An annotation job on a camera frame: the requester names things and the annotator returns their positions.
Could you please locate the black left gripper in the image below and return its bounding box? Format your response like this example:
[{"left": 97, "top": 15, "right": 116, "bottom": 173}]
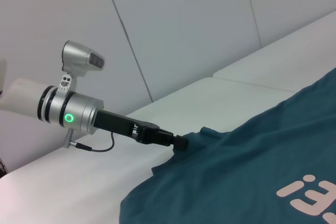
[{"left": 93, "top": 110, "right": 188, "bottom": 153}]

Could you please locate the teal FREE print T-shirt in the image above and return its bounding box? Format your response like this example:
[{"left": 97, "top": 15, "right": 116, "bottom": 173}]
[{"left": 119, "top": 67, "right": 336, "bottom": 224}]

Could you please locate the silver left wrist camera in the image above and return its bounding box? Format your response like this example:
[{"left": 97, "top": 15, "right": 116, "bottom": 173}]
[{"left": 57, "top": 40, "right": 106, "bottom": 96}]

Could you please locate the left gripper cable with plug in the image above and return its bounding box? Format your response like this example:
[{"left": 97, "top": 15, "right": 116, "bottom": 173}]
[{"left": 64, "top": 129, "right": 115, "bottom": 153}]

